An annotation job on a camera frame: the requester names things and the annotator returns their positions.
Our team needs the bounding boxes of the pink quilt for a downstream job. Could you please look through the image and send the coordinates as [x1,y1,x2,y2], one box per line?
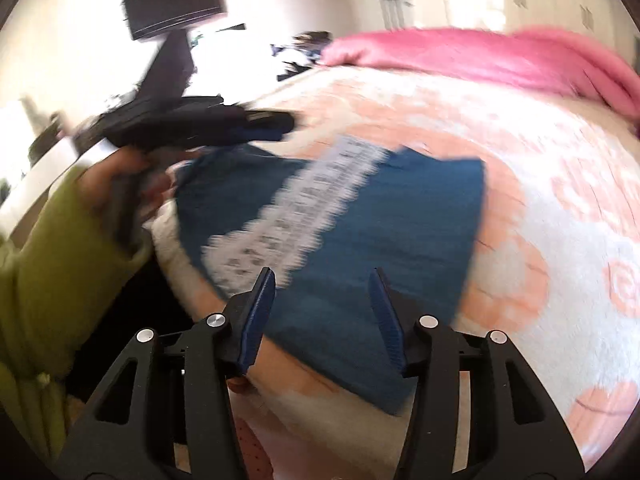
[320,26,639,122]

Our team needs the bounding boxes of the blue denim lace-trimmed pants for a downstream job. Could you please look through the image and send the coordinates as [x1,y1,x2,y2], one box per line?
[175,136,485,414]

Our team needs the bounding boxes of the pile of clothes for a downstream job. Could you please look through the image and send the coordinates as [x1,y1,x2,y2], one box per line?
[271,30,333,82]

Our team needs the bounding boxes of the person left hand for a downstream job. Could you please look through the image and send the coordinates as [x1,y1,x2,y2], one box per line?
[76,148,172,221]

